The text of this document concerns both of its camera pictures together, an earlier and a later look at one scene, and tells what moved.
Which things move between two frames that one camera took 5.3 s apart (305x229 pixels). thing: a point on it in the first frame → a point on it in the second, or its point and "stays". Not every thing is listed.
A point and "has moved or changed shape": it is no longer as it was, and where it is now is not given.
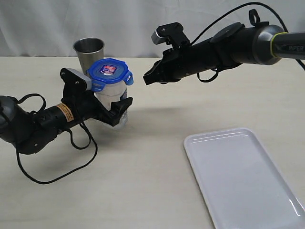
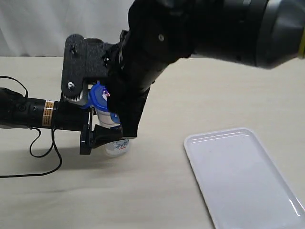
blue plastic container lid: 109,70 has moved or changed shape
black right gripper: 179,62 → 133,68
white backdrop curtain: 48,28 stays
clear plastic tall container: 114,92 has moved or changed shape
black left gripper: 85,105 → 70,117
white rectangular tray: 244,187 stays
